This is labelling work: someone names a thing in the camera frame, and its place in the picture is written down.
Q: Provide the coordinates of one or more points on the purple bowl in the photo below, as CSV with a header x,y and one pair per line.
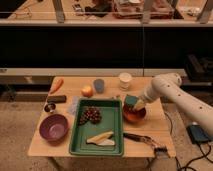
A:
x,y
54,127

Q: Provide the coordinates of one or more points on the bunch of dark grapes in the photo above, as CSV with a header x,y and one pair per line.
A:
x,y
91,114

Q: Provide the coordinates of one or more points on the apple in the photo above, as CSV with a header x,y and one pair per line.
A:
x,y
87,91

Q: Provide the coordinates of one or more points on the black rectangular block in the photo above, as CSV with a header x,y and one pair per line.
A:
x,y
57,99

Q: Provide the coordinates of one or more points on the black handled knife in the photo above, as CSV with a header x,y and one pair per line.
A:
x,y
137,138

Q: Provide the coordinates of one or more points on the small metal cup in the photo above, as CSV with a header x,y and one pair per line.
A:
x,y
50,107

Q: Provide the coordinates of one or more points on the green plastic tray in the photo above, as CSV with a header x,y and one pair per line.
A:
x,y
111,120

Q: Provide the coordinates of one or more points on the black table clamp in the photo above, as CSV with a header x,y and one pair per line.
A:
x,y
158,148

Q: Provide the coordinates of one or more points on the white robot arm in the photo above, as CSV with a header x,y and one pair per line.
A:
x,y
168,86

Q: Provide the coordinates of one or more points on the green sponge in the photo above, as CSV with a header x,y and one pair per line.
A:
x,y
130,100

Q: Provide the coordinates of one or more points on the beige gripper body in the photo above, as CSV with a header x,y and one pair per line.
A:
x,y
140,104

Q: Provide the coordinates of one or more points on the red bowl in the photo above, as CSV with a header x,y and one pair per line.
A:
x,y
133,116

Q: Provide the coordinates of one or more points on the orange carrot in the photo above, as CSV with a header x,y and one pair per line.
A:
x,y
56,86

